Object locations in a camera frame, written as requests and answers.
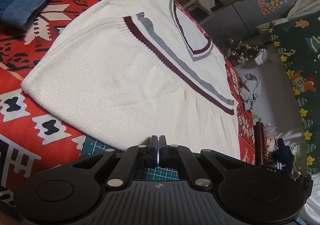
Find white knit v-neck sweater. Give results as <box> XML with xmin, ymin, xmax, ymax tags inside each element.
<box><xmin>22</xmin><ymin>0</ymin><xmax>240</xmax><ymax>158</ymax></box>

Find dark wooden side table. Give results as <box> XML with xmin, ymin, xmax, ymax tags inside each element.
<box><xmin>253</xmin><ymin>122</ymin><xmax>265</xmax><ymax>166</ymax></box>

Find green cutting mat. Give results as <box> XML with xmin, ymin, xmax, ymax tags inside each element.
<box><xmin>80</xmin><ymin>135</ymin><xmax>181</xmax><ymax>182</ymax></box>

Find grey crumpled garment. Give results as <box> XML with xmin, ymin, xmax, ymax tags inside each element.
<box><xmin>240</xmin><ymin>74</ymin><xmax>261</xmax><ymax>111</ymax></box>

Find red patterned christmas blanket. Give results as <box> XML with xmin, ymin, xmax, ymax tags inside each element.
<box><xmin>1</xmin><ymin>0</ymin><xmax>255</xmax><ymax>208</ymax></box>

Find small decorated christmas tree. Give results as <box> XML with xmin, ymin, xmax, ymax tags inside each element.
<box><xmin>222</xmin><ymin>39</ymin><xmax>263</xmax><ymax>66</ymax></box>

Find grey refrigerator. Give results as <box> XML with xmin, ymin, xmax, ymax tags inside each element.
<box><xmin>202</xmin><ymin>0</ymin><xmax>296</xmax><ymax>47</ymax></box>

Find green christmas wall banner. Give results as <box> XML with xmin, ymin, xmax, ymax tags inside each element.
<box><xmin>268</xmin><ymin>11</ymin><xmax>319</xmax><ymax>174</ymax></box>

